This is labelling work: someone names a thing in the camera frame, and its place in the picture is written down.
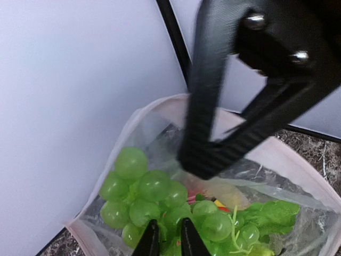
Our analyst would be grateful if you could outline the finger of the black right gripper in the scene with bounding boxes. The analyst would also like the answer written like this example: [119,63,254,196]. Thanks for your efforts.
[177,1,253,179]
[207,79,318,171]

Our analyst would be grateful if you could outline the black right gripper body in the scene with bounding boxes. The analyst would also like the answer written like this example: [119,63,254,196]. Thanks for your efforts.
[235,1,340,107]

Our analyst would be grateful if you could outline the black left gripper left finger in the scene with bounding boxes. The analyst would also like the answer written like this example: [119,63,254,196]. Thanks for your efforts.
[132,219,160,256]

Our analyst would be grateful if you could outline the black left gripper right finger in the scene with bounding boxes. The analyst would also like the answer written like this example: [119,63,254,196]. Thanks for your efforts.
[181,218,210,256]

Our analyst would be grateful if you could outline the green grape bunch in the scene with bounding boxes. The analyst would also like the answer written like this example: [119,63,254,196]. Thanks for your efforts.
[99,147,249,255]

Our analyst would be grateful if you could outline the green leafy vegetable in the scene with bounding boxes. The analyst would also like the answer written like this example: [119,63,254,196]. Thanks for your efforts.
[228,200,301,255]

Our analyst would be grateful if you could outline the clear zip top bag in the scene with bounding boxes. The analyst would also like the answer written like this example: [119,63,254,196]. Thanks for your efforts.
[67,94,340,255]

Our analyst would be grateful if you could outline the right black frame post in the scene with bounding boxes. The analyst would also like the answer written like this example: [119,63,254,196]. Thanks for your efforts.
[156,0,192,90]

